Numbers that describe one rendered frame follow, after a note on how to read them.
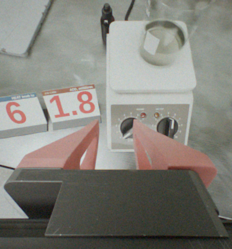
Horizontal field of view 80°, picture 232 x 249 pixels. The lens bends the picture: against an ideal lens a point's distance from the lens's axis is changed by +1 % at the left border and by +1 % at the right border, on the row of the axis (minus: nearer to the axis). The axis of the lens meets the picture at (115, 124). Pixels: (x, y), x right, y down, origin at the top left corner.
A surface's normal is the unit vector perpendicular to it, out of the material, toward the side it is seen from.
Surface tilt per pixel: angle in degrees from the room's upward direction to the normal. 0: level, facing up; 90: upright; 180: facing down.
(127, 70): 0
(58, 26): 0
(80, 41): 0
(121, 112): 30
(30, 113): 40
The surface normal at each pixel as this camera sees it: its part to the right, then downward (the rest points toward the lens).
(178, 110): 0.01, 0.26
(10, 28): 0.00, -0.25
